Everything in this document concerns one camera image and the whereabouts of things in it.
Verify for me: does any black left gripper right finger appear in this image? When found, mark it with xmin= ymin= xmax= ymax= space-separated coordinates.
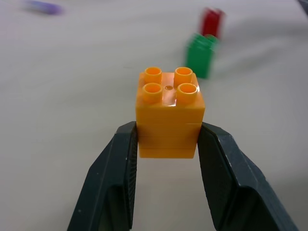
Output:
xmin=196 ymin=121 xmax=300 ymax=231

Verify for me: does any green studded building block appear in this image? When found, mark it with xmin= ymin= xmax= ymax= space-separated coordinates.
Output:
xmin=184 ymin=33 xmax=219 ymax=79

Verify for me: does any purple marker pen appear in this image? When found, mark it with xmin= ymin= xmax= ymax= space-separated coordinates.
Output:
xmin=21 ymin=0 xmax=64 ymax=15

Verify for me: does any orange studded building block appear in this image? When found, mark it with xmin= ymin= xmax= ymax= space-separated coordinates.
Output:
xmin=135 ymin=66 xmax=206 ymax=159

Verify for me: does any red studded building block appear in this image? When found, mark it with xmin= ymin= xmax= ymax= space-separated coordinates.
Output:
xmin=200 ymin=7 xmax=227 ymax=39

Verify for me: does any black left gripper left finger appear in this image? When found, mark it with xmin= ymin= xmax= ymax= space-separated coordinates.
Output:
xmin=66 ymin=121 xmax=140 ymax=231

